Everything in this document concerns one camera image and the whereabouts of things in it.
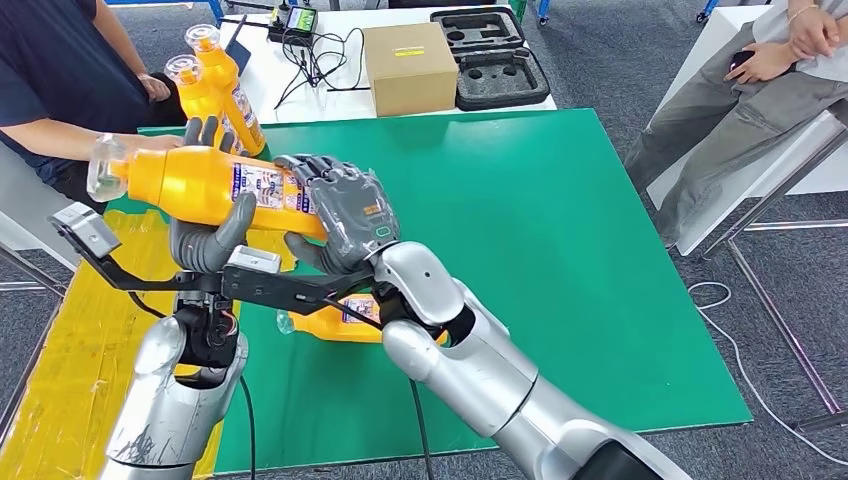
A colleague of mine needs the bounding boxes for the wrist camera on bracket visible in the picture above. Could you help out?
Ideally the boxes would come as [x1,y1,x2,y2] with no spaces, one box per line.
[48,201,227,294]
[221,245,379,317]

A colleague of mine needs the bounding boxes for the metal bench frame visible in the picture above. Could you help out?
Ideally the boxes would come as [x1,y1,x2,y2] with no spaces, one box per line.
[702,112,848,432]
[0,241,68,303]

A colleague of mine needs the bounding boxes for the person's right hand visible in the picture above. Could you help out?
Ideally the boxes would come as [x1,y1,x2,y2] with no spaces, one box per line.
[786,6,843,63]
[129,132,185,152]

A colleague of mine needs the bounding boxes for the person's left hand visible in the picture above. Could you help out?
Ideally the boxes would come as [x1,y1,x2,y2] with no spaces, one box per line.
[723,42,796,86]
[137,74,172,104]

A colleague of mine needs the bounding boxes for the white bench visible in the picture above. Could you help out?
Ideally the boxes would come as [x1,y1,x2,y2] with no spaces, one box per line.
[645,6,848,258]
[0,142,107,273]

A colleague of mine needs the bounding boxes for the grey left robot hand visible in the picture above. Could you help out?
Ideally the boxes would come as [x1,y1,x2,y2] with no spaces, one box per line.
[168,117,260,274]

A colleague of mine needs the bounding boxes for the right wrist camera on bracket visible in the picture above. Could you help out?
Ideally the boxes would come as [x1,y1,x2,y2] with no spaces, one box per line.
[221,245,379,317]

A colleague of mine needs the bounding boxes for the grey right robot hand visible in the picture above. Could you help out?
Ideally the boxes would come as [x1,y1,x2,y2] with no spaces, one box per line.
[272,154,402,276]

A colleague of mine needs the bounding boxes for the white table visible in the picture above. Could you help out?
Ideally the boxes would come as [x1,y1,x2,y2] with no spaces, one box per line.
[188,6,558,126]

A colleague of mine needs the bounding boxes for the white floor cable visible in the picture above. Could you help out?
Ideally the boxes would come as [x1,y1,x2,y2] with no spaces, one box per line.
[687,282,848,469]

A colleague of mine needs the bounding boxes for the black tangled cables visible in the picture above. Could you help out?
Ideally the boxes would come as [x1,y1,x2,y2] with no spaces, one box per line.
[274,29,370,113]

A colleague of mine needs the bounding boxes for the dark blue tablet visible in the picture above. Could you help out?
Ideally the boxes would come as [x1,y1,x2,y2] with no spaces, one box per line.
[225,16,253,76]

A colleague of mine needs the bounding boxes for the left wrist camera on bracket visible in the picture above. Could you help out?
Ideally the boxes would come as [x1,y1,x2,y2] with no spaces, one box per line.
[48,201,227,294]

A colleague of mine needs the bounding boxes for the black object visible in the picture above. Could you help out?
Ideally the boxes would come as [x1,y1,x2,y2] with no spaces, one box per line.
[389,0,498,11]

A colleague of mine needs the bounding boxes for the person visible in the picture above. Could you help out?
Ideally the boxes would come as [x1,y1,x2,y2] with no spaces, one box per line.
[0,0,190,217]
[622,0,848,250]

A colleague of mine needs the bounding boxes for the orange plastic bottle clear cap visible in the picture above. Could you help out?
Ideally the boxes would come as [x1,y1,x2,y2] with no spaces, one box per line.
[276,293,452,346]
[163,54,248,157]
[184,24,267,158]
[86,134,329,241]

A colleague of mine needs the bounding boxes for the black foam case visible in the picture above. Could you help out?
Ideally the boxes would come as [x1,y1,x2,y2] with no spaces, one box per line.
[429,6,551,113]

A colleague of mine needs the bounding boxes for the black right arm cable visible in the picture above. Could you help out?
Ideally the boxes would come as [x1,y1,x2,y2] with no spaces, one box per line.
[321,298,435,480]

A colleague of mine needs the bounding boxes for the brown cardboard box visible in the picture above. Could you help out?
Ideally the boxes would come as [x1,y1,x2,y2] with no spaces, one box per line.
[362,22,459,119]

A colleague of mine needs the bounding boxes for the black controller with green screen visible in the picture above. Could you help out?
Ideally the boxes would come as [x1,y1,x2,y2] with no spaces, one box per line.
[267,5,320,46]

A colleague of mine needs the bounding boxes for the yellow plastic sheet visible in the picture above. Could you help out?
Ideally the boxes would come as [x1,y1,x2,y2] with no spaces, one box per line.
[0,208,297,480]

